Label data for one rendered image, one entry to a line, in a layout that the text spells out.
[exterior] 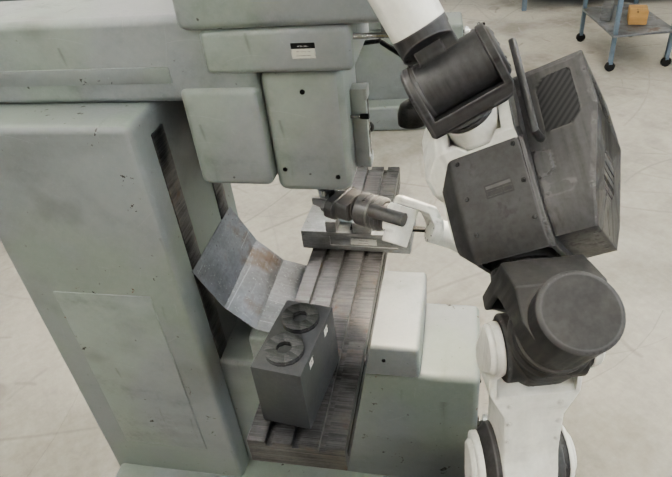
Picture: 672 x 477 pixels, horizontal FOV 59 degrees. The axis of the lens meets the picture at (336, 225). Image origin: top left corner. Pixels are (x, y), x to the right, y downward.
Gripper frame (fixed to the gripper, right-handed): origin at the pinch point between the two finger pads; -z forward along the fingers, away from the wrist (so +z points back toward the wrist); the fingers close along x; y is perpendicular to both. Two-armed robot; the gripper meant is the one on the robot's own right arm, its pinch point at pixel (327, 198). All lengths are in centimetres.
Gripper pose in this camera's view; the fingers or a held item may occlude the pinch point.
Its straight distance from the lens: 161.6
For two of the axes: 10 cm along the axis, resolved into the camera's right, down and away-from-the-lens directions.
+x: -5.8, 5.2, -6.3
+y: 1.1, 8.1, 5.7
